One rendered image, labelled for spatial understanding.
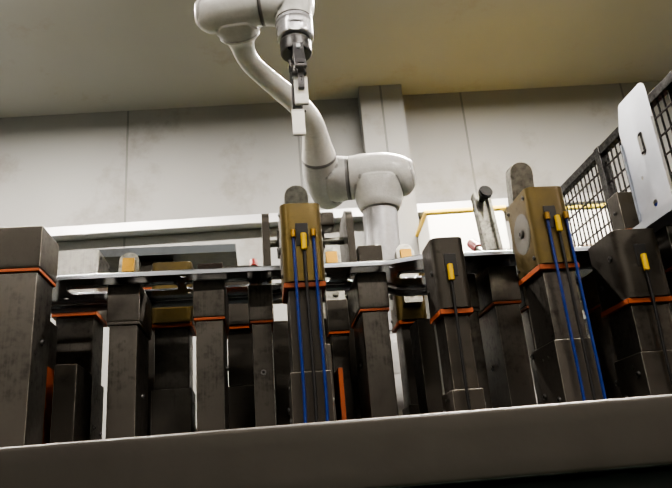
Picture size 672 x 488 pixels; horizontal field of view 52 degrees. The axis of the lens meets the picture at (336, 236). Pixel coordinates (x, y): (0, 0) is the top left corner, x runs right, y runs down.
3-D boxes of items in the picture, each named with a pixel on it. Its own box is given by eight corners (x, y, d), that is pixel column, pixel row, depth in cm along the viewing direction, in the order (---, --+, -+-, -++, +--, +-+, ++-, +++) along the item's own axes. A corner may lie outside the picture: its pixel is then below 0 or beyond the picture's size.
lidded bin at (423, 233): (496, 269, 438) (489, 229, 447) (513, 248, 399) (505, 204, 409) (420, 275, 435) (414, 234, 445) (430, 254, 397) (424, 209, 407)
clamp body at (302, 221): (291, 463, 81) (276, 195, 94) (288, 466, 92) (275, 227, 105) (345, 458, 82) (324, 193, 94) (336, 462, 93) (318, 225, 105)
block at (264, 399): (254, 469, 102) (247, 284, 112) (254, 470, 109) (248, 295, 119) (281, 467, 103) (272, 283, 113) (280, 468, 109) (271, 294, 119)
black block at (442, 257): (463, 449, 85) (433, 230, 96) (444, 454, 95) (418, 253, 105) (504, 446, 86) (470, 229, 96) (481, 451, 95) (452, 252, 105)
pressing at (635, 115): (686, 248, 117) (639, 78, 129) (650, 269, 128) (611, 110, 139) (689, 248, 117) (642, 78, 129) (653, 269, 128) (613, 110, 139)
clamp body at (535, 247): (580, 438, 83) (529, 178, 95) (543, 445, 94) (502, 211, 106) (631, 434, 84) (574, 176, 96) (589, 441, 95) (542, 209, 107)
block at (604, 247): (671, 432, 86) (620, 222, 96) (625, 439, 97) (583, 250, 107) (725, 427, 87) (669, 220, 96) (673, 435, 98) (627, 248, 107)
